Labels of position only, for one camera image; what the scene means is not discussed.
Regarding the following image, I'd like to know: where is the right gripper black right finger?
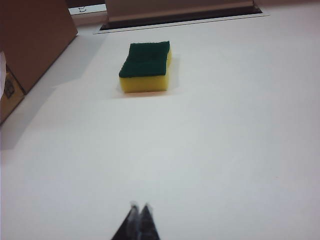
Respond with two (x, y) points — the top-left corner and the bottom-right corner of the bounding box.
(138, 201), (162, 240)

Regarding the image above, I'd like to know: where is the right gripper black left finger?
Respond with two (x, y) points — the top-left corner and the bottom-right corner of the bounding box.
(111, 200), (139, 240)

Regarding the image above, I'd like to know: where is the yellow sponge with green pad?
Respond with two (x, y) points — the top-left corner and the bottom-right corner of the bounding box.
(118, 40), (173, 94)

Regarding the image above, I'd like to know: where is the white tissue sheet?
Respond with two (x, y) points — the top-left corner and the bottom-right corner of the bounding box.
(0, 50), (7, 99)

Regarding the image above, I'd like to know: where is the large brown cardboard box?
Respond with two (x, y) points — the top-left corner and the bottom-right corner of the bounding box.
(0, 0), (79, 95)

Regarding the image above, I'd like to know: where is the black recessed cable tray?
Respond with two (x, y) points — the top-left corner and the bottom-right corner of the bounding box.
(92, 6), (271, 35)

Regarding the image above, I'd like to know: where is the beige cable tray lid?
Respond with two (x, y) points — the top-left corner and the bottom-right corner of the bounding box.
(104, 0), (256, 23)

